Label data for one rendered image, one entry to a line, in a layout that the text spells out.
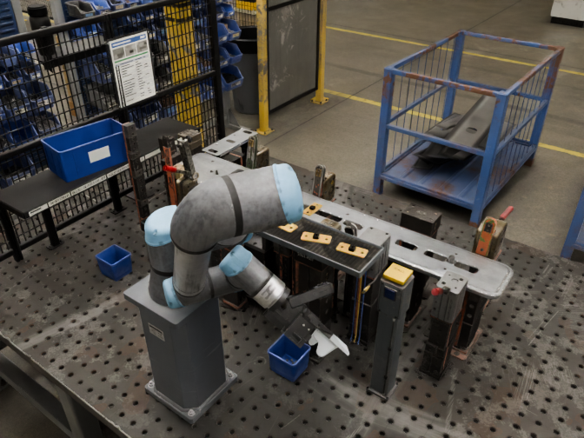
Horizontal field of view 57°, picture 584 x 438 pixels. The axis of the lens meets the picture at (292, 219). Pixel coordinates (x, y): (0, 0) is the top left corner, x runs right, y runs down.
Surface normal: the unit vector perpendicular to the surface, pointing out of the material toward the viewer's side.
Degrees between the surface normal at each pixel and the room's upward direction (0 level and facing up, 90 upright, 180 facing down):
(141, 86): 90
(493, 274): 0
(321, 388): 0
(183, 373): 90
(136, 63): 90
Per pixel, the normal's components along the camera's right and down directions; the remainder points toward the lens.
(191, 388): 0.11, 0.57
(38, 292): 0.00, -0.83
